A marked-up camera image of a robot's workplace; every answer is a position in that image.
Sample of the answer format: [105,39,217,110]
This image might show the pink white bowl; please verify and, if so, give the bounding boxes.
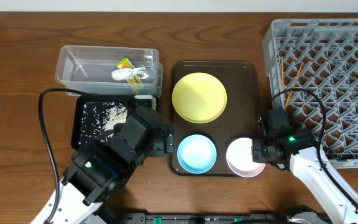
[226,138,265,178]

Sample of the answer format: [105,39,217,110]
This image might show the rice leftovers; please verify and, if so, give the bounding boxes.
[78,102,127,145]

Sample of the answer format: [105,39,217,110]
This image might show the wooden chopstick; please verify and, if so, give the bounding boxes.
[280,56,285,90]
[285,62,304,111]

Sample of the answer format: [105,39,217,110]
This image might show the blue bowl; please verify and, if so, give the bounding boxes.
[177,134,217,174]

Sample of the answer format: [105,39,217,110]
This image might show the white wrapper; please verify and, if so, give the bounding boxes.
[111,67,149,83]

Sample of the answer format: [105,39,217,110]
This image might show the yellow plate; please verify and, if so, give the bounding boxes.
[172,72,227,124]

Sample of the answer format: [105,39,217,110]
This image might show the orange green snack wrapper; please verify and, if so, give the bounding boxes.
[116,58,142,83]

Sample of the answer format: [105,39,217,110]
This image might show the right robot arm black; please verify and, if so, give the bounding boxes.
[252,104,358,223]

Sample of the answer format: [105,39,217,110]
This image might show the grey dishwasher rack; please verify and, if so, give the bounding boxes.
[262,19,358,169]

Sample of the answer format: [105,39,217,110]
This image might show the brown serving tray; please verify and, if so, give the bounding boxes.
[172,60,260,177]

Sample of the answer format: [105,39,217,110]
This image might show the black tray bin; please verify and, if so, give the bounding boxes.
[71,95,158,150]

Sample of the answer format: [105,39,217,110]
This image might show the clear plastic bin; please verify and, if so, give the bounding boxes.
[55,45,163,97]

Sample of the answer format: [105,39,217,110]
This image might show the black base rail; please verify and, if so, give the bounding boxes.
[116,205,332,224]

